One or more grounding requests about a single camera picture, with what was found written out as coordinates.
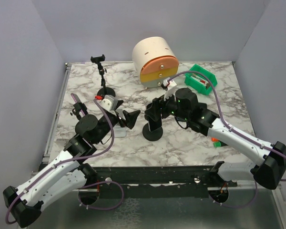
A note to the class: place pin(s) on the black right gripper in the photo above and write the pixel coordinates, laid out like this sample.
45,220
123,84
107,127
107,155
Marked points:
163,103

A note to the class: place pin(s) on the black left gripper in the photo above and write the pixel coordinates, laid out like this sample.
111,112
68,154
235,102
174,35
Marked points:
130,117

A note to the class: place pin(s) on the silver phone with dark screen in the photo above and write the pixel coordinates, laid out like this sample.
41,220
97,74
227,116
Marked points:
153,115

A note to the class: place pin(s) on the silver folding phone stand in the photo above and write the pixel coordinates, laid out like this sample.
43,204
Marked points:
120,129

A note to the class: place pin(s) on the black round-base phone stand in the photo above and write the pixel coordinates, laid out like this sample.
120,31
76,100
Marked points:
151,136

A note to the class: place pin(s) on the black adjustable phone stand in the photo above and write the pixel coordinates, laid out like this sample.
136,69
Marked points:
104,89

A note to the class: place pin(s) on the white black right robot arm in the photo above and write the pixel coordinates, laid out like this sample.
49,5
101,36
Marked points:
266,162

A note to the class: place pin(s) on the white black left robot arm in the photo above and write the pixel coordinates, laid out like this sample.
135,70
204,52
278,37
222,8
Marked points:
68,170

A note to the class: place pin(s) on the small black phone stand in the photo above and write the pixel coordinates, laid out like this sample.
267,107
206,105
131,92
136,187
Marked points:
79,107

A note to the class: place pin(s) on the purple phone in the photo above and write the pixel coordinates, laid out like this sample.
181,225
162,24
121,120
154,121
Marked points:
75,98

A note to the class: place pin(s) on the green plastic bin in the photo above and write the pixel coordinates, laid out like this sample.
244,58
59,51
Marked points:
197,82

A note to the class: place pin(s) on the items inside green bin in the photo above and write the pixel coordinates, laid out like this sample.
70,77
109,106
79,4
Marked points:
200,80

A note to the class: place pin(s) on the cream cylindrical drawer organizer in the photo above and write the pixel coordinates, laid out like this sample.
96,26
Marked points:
154,61

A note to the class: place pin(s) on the orange highlighter marker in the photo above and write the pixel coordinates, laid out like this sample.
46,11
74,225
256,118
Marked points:
214,139

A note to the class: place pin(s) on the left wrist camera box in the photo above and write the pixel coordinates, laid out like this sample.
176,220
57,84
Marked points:
108,103

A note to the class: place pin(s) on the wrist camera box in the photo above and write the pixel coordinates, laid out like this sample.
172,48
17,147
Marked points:
108,103
169,87

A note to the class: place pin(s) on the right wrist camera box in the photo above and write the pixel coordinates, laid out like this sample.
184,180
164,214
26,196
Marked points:
169,87

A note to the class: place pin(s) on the black front mounting rail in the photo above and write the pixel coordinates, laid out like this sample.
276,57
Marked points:
154,182

